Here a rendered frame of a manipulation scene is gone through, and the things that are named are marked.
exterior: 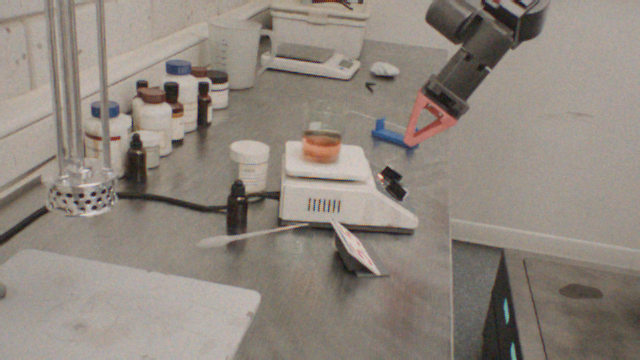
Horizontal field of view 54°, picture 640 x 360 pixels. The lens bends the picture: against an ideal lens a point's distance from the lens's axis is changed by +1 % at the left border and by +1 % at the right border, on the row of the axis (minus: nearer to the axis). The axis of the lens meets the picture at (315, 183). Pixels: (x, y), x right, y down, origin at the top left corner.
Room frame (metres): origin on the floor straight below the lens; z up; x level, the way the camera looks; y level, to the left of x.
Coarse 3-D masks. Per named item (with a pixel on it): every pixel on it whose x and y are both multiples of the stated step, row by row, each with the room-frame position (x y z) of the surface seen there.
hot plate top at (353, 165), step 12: (288, 144) 0.89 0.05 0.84; (288, 156) 0.84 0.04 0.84; (348, 156) 0.87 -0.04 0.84; (360, 156) 0.87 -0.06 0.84; (288, 168) 0.80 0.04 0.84; (300, 168) 0.80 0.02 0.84; (312, 168) 0.81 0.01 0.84; (324, 168) 0.81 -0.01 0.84; (336, 168) 0.82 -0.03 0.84; (348, 168) 0.82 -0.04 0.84; (360, 168) 0.83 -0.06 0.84
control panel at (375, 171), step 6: (372, 168) 0.89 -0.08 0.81; (378, 168) 0.91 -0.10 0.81; (372, 174) 0.87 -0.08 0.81; (378, 174) 0.89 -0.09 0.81; (378, 180) 0.85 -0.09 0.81; (384, 180) 0.87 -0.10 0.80; (378, 186) 0.83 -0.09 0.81; (384, 186) 0.84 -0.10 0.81; (384, 192) 0.82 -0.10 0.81; (390, 198) 0.81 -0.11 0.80; (408, 198) 0.87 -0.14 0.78; (402, 204) 0.82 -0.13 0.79; (408, 204) 0.84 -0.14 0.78; (408, 210) 0.81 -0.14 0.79; (414, 210) 0.83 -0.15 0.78
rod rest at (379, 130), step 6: (378, 120) 1.24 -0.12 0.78; (378, 126) 1.24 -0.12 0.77; (372, 132) 1.24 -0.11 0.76; (378, 132) 1.23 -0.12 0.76; (384, 132) 1.24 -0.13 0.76; (390, 132) 1.24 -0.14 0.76; (396, 132) 1.24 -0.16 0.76; (384, 138) 1.22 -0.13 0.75; (390, 138) 1.21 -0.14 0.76; (396, 138) 1.21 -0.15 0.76; (402, 138) 1.21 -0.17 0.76; (402, 144) 1.19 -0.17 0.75
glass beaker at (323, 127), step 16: (304, 112) 0.84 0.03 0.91; (320, 112) 0.87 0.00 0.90; (336, 112) 0.87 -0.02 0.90; (304, 128) 0.83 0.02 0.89; (320, 128) 0.81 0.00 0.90; (336, 128) 0.82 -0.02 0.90; (304, 144) 0.83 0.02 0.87; (320, 144) 0.81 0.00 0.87; (336, 144) 0.82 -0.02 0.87; (304, 160) 0.82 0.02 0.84; (320, 160) 0.81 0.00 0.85; (336, 160) 0.83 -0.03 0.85
